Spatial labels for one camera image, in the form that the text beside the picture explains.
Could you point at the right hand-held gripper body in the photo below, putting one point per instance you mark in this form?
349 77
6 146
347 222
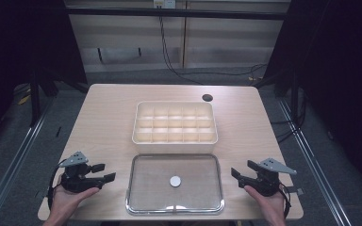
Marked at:
265 182

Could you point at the black metal crossbar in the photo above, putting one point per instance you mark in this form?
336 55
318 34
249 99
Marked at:
176 13

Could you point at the small black floor object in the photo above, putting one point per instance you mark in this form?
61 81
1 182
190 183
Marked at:
58 131

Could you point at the transparent box lid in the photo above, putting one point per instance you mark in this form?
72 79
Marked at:
157 188

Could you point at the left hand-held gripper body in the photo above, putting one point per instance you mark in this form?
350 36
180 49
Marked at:
75 182

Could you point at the white wall power outlet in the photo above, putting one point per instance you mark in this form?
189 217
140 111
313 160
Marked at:
164 3

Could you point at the white compartment storage box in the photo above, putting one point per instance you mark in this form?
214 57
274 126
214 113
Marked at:
174 127

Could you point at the person's right hand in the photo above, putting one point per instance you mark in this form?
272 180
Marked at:
268 205

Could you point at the person's left hand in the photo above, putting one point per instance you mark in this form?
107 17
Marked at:
67 201

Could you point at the yellow floor object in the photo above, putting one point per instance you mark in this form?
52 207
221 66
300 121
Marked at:
24 100

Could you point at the black curtain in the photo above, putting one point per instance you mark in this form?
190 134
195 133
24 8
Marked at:
336 78
19 56

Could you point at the metal floor rail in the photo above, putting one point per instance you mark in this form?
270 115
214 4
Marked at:
15 157
311 157

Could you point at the black metal stand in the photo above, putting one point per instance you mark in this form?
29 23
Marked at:
35 100

